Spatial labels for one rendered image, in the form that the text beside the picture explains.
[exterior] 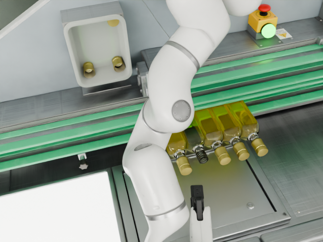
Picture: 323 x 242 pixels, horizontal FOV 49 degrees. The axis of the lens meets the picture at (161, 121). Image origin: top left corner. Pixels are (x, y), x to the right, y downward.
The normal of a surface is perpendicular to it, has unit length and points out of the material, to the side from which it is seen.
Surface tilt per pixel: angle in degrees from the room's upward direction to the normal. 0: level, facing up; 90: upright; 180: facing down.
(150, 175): 40
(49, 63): 0
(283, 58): 90
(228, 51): 90
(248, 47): 90
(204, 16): 2
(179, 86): 57
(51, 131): 90
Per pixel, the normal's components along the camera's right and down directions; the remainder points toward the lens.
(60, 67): 0.26, 0.66
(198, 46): 0.36, 0.10
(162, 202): 0.11, 0.05
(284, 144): -0.05, -0.71
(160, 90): -0.19, -0.22
